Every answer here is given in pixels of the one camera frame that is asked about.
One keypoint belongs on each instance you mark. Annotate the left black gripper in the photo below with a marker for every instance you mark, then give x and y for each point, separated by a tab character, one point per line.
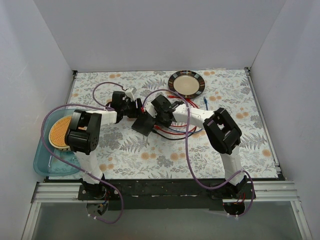
137	107

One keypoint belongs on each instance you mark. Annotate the black network switch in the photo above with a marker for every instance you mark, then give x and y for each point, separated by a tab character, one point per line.
144	124

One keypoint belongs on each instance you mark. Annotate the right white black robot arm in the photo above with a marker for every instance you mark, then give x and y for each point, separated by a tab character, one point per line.
223	133

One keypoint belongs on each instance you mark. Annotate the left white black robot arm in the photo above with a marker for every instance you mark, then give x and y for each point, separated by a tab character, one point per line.
83	133

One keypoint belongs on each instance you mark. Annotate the floral tablecloth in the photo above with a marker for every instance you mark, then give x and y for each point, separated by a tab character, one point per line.
123	153

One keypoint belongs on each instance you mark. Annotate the dark rimmed beige plate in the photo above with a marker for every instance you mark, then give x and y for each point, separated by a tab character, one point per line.
186	83

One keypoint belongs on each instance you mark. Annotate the orange woven round plate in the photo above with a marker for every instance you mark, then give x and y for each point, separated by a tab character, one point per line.
58	132

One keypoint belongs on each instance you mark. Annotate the teal plastic tray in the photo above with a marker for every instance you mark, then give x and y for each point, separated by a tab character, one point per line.
45	164

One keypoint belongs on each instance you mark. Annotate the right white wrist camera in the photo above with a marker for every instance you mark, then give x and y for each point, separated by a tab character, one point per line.
149	110

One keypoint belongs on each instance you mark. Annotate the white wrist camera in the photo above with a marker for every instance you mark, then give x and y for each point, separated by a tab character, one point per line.
130	93
149	110

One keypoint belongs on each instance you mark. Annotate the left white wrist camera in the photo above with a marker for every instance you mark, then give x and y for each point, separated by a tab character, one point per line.
130	93

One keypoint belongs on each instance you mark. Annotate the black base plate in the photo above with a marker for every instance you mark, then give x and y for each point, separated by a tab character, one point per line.
138	194

